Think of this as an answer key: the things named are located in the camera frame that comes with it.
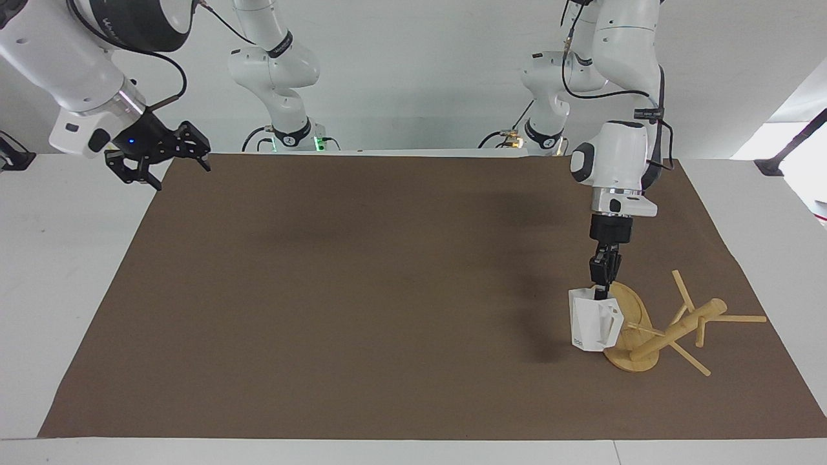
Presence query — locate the white cup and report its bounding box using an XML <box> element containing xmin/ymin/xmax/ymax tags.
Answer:
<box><xmin>568</xmin><ymin>287</ymin><xmax>626</xmax><ymax>353</ymax></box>

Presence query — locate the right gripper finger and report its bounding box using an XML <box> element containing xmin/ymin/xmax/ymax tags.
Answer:
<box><xmin>105</xmin><ymin>150</ymin><xmax>163</xmax><ymax>192</ymax></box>
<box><xmin>172</xmin><ymin>120</ymin><xmax>213</xmax><ymax>173</ymax></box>

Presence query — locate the black cable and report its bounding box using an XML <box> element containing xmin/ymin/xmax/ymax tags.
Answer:
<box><xmin>478</xmin><ymin>99</ymin><xmax>537</xmax><ymax>150</ymax></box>
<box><xmin>242</xmin><ymin>125</ymin><xmax>276</xmax><ymax>153</ymax></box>
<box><xmin>560</xmin><ymin>0</ymin><xmax>666</xmax><ymax>123</ymax></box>
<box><xmin>67</xmin><ymin>0</ymin><xmax>189</xmax><ymax>112</ymax></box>
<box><xmin>199</xmin><ymin>1</ymin><xmax>258</xmax><ymax>46</ymax></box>

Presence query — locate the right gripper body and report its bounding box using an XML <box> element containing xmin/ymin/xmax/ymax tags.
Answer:
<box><xmin>110</xmin><ymin>110</ymin><xmax>180</xmax><ymax>163</ymax></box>

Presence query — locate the wooden cup rack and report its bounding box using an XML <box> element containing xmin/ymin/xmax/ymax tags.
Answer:
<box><xmin>603</xmin><ymin>269</ymin><xmax>768</xmax><ymax>378</ymax></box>

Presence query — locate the black stand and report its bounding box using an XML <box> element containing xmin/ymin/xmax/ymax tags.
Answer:
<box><xmin>0</xmin><ymin>129</ymin><xmax>37</xmax><ymax>172</ymax></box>
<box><xmin>754</xmin><ymin>107</ymin><xmax>827</xmax><ymax>177</ymax></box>

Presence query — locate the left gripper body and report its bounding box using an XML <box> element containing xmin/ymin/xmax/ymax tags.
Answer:
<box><xmin>589</xmin><ymin>214</ymin><xmax>635</xmax><ymax>258</ymax></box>

